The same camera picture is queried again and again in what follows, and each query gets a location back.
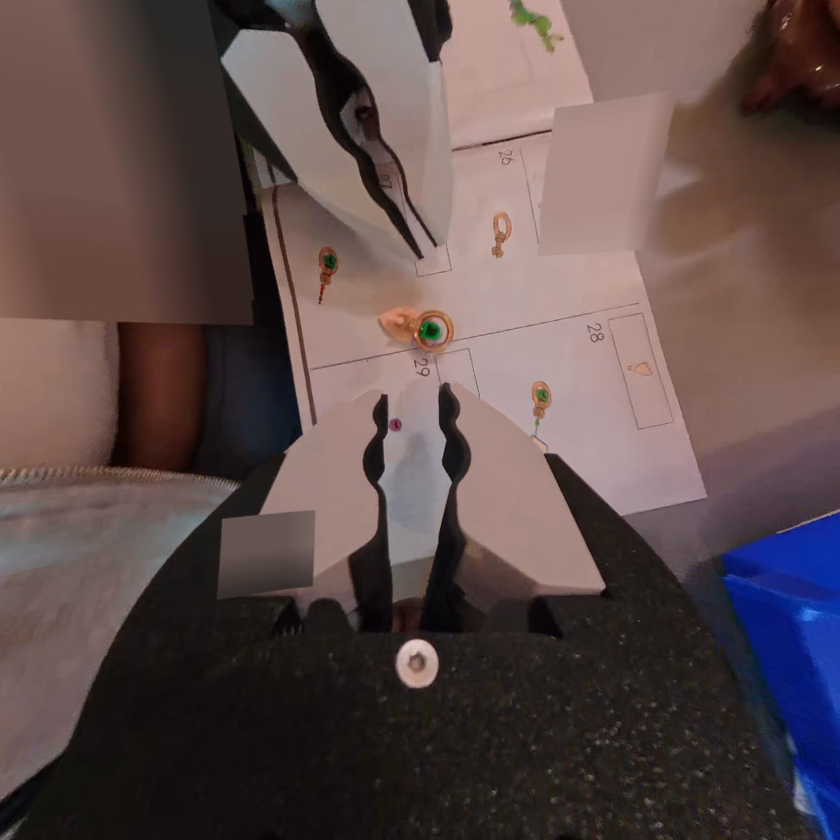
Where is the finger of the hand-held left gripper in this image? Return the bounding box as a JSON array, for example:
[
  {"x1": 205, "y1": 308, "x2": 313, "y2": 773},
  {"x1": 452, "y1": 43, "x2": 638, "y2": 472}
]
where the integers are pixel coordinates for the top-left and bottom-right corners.
[
  {"x1": 314, "y1": 0, "x2": 455, "y2": 249},
  {"x1": 220, "y1": 28, "x2": 424, "y2": 260}
]

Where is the brown brick pot stand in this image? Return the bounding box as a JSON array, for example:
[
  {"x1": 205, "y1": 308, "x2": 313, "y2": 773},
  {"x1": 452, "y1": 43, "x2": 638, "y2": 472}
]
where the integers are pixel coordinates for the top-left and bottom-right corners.
[{"x1": 740, "y1": 0, "x2": 840, "y2": 119}]

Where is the white instruction booklet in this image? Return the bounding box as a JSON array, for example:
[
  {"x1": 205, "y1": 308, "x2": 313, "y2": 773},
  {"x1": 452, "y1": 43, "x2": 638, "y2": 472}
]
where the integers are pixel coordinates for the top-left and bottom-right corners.
[{"x1": 259, "y1": 0, "x2": 708, "y2": 519}]

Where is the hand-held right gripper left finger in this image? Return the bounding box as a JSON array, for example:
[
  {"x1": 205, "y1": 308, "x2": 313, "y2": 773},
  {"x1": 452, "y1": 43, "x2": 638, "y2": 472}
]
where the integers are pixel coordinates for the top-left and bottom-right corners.
[{"x1": 261, "y1": 391, "x2": 395, "y2": 631}]

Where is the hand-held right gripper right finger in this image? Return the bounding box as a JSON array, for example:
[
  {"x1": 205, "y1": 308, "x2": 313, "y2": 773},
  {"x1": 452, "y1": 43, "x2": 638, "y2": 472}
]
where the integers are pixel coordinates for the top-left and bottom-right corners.
[{"x1": 423, "y1": 382, "x2": 606, "y2": 632}]

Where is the blue plastic crate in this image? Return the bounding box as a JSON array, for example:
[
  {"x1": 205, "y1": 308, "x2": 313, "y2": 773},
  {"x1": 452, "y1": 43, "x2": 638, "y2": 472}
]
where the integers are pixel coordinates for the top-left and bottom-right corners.
[{"x1": 722, "y1": 508, "x2": 840, "y2": 834}]

